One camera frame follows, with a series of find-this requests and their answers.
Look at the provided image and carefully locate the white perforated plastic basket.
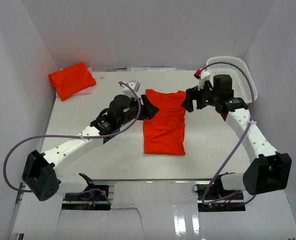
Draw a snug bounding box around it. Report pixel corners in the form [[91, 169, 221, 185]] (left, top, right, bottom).
[[206, 56, 258, 104]]

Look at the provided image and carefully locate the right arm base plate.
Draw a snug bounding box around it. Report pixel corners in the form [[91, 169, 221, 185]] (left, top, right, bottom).
[[192, 184, 246, 213]]

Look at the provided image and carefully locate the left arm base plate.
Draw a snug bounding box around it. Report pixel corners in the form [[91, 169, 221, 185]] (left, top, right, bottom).
[[62, 191, 111, 211]]

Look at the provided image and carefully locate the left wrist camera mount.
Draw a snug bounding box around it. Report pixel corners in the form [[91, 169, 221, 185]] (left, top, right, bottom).
[[119, 80, 141, 98]]

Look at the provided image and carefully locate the orange t-shirt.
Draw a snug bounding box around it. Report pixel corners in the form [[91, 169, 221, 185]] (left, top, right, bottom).
[[143, 89, 186, 156], [49, 62, 96, 101]]

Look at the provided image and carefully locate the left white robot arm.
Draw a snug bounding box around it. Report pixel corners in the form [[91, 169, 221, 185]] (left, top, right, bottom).
[[23, 94, 159, 201]]

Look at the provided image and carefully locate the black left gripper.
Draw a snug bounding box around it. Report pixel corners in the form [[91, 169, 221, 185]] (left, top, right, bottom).
[[118, 95, 159, 127]]

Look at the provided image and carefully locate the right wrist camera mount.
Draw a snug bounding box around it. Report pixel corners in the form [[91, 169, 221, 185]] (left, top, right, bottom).
[[194, 69, 211, 90]]

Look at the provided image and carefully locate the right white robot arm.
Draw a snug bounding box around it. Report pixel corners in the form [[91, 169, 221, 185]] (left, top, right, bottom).
[[182, 72, 292, 200]]

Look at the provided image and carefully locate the aluminium frame rail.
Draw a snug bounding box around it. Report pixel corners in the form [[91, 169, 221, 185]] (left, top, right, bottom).
[[7, 192, 24, 240]]

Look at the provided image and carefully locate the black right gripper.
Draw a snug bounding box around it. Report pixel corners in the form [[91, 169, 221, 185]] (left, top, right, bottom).
[[181, 80, 219, 113]]

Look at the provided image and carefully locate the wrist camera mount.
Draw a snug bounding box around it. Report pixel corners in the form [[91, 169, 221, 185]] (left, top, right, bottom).
[[194, 69, 211, 90], [119, 80, 141, 98]]

